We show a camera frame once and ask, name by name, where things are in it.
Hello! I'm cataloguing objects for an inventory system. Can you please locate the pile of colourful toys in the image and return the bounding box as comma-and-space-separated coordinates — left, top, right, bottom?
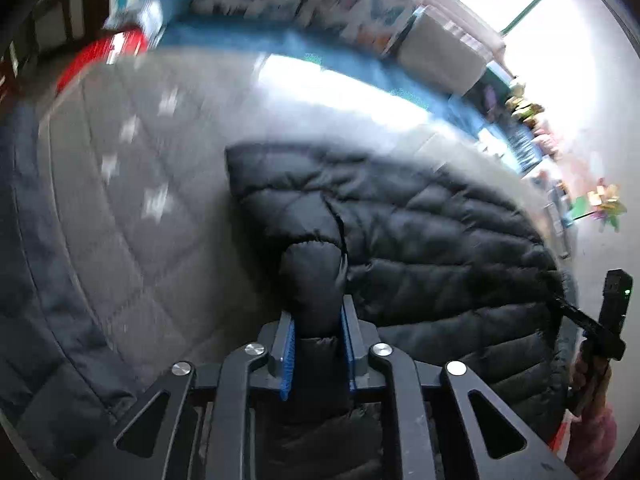
502, 77, 556, 166

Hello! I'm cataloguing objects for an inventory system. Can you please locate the blue bed sheet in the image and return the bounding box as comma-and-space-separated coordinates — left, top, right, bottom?
160, 25, 543, 173

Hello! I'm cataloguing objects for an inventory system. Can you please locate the white cushion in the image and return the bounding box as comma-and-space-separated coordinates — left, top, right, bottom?
392, 5, 493, 98

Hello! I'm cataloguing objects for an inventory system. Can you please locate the grey quilted star blanket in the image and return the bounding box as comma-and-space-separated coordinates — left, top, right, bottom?
0, 50, 506, 466

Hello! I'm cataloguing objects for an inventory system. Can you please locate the dark wooden cabinet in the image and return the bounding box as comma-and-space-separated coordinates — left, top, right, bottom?
0, 0, 113, 68

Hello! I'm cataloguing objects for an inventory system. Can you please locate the person's right hand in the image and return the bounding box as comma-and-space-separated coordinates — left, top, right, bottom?
569, 342, 612, 417

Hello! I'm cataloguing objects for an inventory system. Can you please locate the person's right forearm pink sleeve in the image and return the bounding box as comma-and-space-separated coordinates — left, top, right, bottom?
564, 405, 617, 480

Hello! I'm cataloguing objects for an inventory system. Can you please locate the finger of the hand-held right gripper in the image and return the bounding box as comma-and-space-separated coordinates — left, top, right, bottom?
552, 297, 603, 336

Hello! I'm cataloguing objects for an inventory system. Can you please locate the red object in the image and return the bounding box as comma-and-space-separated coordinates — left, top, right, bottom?
55, 30, 151, 92

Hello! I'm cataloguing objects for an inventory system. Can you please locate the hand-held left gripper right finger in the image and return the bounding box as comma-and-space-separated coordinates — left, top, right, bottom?
341, 295, 576, 480

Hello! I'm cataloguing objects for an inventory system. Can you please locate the black puffer jacket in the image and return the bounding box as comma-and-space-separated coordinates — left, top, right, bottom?
225, 142, 576, 480

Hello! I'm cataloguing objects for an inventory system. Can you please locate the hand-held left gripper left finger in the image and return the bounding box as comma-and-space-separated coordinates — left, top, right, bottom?
75, 310, 297, 480

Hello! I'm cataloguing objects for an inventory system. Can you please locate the colourful pinwheel toy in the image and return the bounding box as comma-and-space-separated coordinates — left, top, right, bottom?
570, 179, 627, 233

